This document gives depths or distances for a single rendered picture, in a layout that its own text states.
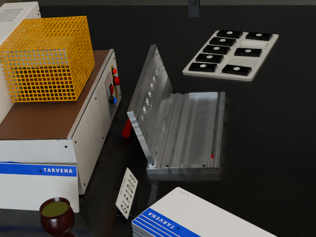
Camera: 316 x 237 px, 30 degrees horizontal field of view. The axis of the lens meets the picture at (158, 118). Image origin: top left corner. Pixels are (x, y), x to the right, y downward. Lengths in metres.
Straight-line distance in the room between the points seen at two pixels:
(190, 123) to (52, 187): 0.51
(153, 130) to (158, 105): 0.15
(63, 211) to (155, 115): 0.48
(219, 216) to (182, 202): 0.10
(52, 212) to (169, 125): 0.56
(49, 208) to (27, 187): 0.18
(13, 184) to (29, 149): 0.12
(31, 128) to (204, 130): 0.54
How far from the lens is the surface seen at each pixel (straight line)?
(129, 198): 1.58
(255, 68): 2.21
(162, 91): 1.92
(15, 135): 1.62
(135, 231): 1.39
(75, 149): 1.58
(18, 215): 1.66
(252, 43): 2.37
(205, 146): 1.76
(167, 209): 1.40
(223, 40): 2.42
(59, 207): 1.48
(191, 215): 1.37
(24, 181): 1.65
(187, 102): 1.99
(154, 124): 1.75
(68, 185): 1.60
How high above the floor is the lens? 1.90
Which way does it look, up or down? 31 degrees down
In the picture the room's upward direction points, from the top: 7 degrees counter-clockwise
